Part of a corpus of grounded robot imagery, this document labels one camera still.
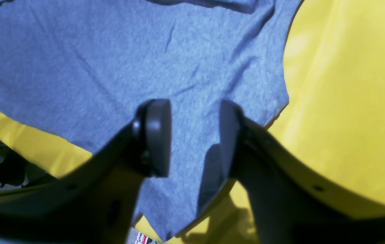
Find grey t-shirt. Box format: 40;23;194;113
0;0;301;241

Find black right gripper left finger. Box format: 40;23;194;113
0;99;172;244

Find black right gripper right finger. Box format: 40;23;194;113
219;100;385;244

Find yellow table cloth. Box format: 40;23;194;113
0;0;385;244

